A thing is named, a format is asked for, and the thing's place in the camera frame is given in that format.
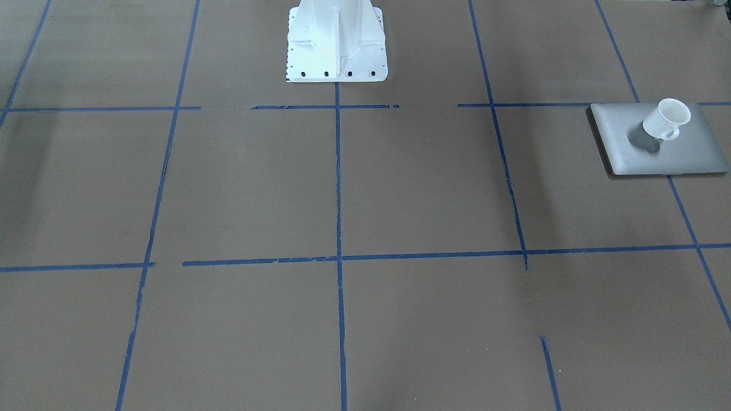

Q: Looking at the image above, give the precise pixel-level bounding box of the brown paper table cover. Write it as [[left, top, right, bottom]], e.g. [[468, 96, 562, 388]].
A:
[[2, 1, 729, 410]]

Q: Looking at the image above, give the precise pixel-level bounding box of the white pedestal column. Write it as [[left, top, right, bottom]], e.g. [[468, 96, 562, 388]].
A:
[[286, 1, 389, 83]]

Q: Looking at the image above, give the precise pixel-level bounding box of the white mug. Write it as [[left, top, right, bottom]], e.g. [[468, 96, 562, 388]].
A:
[[641, 98, 692, 141]]

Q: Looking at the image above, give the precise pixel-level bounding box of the grey closed laptop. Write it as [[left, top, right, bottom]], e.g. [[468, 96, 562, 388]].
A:
[[589, 102, 729, 175]]

